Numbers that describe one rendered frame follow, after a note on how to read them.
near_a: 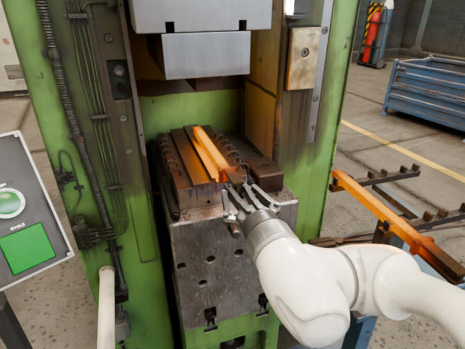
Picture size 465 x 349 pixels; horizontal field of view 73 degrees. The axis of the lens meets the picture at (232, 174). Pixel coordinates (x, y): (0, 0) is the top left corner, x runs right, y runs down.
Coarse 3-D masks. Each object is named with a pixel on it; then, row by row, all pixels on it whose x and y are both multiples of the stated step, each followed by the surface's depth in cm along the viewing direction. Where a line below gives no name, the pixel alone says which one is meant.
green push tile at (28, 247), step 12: (36, 228) 62; (0, 240) 59; (12, 240) 60; (24, 240) 61; (36, 240) 62; (48, 240) 63; (12, 252) 59; (24, 252) 60; (36, 252) 62; (48, 252) 63; (12, 264) 59; (24, 264) 60; (36, 264) 61
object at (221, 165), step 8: (200, 128) 108; (200, 136) 101; (200, 144) 101; (208, 144) 96; (208, 152) 91; (216, 152) 90; (216, 160) 86; (224, 160) 86; (216, 168) 85; (224, 168) 80; (232, 168) 79; (232, 176) 75; (240, 184) 73; (240, 192) 74
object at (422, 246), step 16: (336, 176) 93; (352, 192) 86; (368, 192) 84; (368, 208) 81; (384, 208) 78; (400, 224) 72; (416, 240) 67; (432, 240) 67; (432, 256) 64; (448, 256) 63; (448, 272) 62; (464, 272) 59
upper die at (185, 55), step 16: (208, 32) 68; (224, 32) 69; (240, 32) 70; (160, 48) 71; (176, 48) 68; (192, 48) 69; (208, 48) 70; (224, 48) 71; (240, 48) 72; (160, 64) 76; (176, 64) 69; (192, 64) 70; (208, 64) 71; (224, 64) 73; (240, 64) 74
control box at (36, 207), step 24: (0, 144) 61; (24, 144) 63; (0, 168) 60; (24, 168) 63; (0, 192) 60; (24, 192) 62; (0, 216) 59; (24, 216) 62; (48, 216) 64; (0, 264) 59; (48, 264) 63; (0, 288) 58
